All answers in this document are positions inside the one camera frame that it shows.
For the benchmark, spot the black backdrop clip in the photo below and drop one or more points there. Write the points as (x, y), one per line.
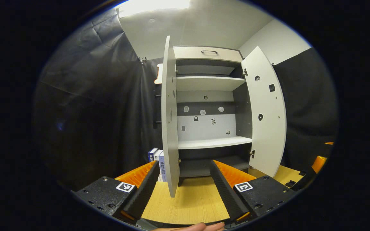
(143, 59)

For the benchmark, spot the white book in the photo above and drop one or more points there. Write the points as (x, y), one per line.
(157, 155)

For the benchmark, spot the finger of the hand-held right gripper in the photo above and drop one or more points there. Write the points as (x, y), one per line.
(319, 163)
(329, 143)

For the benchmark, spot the black backdrop cloth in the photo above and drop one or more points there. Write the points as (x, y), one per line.
(92, 112)

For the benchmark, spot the beige double-door shoe cabinet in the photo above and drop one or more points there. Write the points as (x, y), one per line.
(209, 82)

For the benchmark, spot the beige cabinet door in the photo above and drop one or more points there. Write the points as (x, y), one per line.
(268, 138)
(169, 144)

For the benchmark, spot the ceiling light panel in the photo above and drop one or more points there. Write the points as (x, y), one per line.
(154, 6)

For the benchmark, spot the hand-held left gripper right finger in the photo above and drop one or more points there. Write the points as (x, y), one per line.
(226, 192)

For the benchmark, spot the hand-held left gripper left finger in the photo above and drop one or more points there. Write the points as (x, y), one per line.
(145, 192)

